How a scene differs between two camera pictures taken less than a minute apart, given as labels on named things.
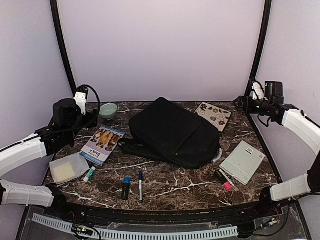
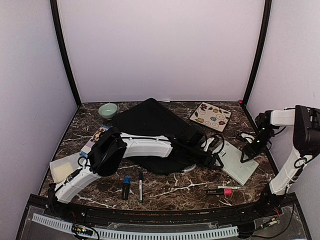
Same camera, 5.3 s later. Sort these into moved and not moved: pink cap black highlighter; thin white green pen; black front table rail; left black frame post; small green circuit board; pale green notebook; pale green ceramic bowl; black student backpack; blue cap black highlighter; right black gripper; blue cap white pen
Moved: black student backpack; pink cap black highlighter; right black gripper; pale green notebook; thin white green pen
Not moved: blue cap white pen; pale green ceramic bowl; blue cap black highlighter; left black frame post; black front table rail; small green circuit board
